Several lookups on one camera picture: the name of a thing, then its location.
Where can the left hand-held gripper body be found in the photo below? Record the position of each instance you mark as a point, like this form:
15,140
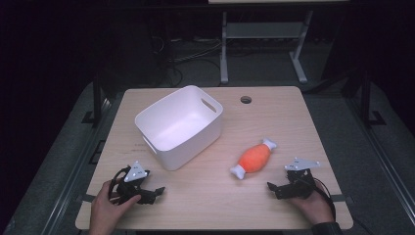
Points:
134,178

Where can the black metal stand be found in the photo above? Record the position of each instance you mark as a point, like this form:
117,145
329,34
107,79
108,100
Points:
97,98
367,98

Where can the orange plush bone toy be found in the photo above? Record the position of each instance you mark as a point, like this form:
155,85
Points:
255,158

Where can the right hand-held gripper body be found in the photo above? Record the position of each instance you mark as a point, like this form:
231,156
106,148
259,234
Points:
300,182

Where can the grey metal desk frame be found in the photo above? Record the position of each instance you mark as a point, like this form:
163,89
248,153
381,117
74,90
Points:
264,30

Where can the person's right hand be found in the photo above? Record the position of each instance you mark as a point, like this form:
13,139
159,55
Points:
314,207

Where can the white plastic storage bin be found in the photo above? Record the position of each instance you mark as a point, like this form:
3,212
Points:
182,130

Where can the person's left hand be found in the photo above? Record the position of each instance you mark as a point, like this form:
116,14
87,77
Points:
106,209

